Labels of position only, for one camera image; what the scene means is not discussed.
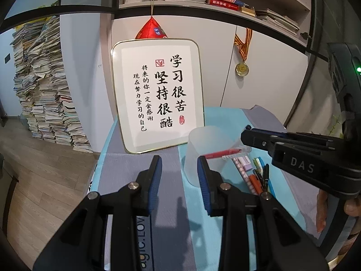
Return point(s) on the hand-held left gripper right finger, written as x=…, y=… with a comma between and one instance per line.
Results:
x=203, y=186

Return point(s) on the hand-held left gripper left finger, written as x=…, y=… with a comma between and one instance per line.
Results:
x=155, y=180

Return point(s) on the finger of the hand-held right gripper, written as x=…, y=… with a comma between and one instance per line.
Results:
x=251, y=127
x=256, y=139

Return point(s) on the red pen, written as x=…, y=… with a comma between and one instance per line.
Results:
x=222, y=155

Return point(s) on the translucent plastic pen cup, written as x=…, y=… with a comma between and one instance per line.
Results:
x=197, y=146

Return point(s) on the black marker pen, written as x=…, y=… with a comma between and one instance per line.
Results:
x=266, y=177

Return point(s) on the blue pen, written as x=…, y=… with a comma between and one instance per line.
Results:
x=271, y=187

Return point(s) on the person's right hand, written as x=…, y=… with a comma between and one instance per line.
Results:
x=321, y=214

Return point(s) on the cyan grey table mat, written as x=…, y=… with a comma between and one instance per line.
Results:
x=169, y=163

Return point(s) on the yellow-green pen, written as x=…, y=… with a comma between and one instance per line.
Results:
x=256, y=163

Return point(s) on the white purple correction tape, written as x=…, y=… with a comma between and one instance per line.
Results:
x=243, y=163

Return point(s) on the pink striped ruler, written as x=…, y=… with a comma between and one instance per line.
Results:
x=244, y=179

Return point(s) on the orange marker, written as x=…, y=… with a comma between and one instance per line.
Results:
x=256, y=185

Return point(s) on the green plant leaves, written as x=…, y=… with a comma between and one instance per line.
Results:
x=335, y=124

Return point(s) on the gold medal with striped ribbon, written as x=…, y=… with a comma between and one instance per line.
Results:
x=242, y=69

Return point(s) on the white bookshelf cabinet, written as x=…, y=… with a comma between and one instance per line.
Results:
x=214, y=62

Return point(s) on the stack of worn booklets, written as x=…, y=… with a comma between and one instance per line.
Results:
x=277, y=19

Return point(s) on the beige book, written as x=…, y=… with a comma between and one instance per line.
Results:
x=248, y=11

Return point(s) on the gold framed calligraphy board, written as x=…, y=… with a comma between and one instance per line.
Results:
x=132, y=62

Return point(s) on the red books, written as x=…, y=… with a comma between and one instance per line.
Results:
x=222, y=0

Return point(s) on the tall pile of papers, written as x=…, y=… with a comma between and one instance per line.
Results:
x=45, y=96

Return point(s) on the red hanging ornament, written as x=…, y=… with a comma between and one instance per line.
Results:
x=151, y=29

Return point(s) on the black wall switch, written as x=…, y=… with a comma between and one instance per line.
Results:
x=7, y=58

